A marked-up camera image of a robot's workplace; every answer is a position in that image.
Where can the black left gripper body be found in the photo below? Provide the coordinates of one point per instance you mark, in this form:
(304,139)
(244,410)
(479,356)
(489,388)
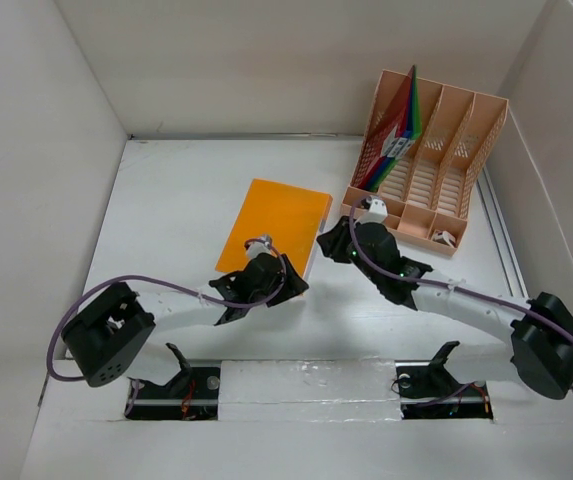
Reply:
(289,290)

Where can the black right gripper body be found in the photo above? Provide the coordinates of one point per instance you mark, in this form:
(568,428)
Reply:
(343,247)

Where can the orange book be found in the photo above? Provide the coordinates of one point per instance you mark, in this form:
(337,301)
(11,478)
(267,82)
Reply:
(292,217)

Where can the blue clip file folder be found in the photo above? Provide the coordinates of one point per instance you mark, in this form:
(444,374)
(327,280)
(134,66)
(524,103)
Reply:
(408,125)

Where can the green clip file folder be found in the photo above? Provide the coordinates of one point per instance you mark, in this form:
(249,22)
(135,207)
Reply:
(418,110)

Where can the magenta clip file folder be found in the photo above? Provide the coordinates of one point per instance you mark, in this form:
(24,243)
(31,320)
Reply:
(389,131)

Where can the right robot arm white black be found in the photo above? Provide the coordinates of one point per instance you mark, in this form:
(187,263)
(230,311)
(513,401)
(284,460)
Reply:
(535,336)

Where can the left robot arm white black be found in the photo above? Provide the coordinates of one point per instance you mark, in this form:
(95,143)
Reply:
(108,334)

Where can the peach plastic file organizer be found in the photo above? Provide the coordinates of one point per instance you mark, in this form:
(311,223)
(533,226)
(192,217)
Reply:
(430,184)

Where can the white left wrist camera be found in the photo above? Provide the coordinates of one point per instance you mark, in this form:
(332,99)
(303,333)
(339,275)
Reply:
(257,246)

